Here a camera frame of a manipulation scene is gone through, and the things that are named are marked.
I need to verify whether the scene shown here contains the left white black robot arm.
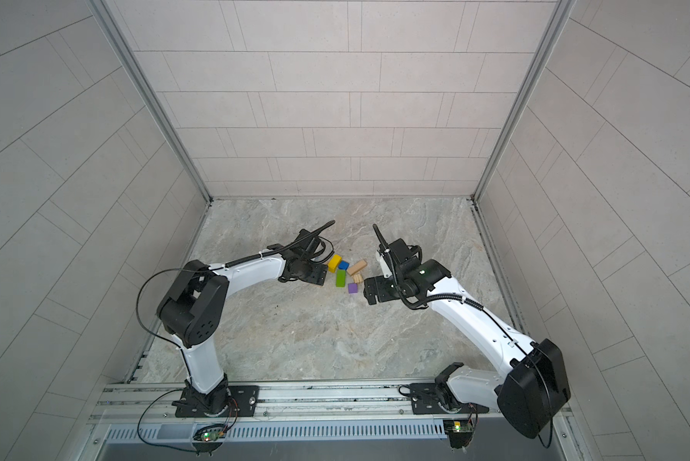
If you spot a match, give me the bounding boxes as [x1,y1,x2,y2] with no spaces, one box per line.
[157,220,335,418]

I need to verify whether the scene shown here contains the left green circuit board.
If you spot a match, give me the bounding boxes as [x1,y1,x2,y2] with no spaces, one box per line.
[192,424,230,445]

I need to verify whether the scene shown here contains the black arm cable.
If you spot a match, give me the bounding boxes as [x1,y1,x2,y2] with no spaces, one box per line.
[134,219,337,453]
[372,224,554,449]

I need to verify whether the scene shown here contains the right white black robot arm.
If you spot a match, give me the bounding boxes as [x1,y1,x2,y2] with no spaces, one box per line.
[364,236,571,439]

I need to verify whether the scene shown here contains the natural wood block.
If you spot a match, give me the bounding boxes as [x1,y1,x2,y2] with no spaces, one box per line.
[347,259,367,276]

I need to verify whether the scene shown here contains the green wood block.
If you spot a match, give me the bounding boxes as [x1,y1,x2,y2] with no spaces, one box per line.
[335,269,348,287]

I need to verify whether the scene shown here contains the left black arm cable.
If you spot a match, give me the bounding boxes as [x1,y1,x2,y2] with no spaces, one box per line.
[134,219,337,453]

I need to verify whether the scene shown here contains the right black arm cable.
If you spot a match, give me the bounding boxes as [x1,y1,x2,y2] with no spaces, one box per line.
[372,224,554,449]

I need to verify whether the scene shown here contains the yellow wood block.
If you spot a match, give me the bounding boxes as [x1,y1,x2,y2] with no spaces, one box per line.
[328,255,342,273]

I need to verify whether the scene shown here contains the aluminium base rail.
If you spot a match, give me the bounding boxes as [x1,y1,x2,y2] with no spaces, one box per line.
[89,370,501,424]

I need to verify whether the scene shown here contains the right circuit board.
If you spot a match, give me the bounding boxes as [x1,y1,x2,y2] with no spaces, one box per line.
[443,420,475,449]

